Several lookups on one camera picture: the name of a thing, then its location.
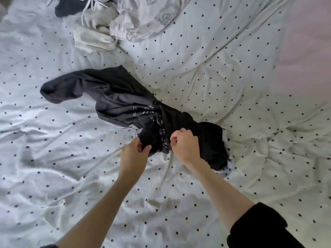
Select person's right hand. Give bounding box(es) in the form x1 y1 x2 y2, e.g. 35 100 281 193
170 127 209 172

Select person's left hand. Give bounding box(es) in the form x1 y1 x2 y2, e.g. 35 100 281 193
117 137 153 186

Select charcoal black clothes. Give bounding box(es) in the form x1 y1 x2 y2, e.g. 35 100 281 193
40 65 156 128

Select cream patterned pyjama top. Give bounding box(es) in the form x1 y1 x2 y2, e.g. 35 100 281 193
109 0 193 42

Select black garment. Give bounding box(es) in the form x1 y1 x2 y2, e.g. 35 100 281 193
54 0 87 18

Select person's left forearm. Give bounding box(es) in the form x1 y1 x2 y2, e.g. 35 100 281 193
55 174 139 248

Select person's right forearm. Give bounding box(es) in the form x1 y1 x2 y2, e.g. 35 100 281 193
190 160 255 233

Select white dotted bed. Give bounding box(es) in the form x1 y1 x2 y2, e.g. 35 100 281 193
0 0 331 248

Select person's black right sleeve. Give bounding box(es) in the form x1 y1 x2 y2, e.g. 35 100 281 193
226 202 307 248

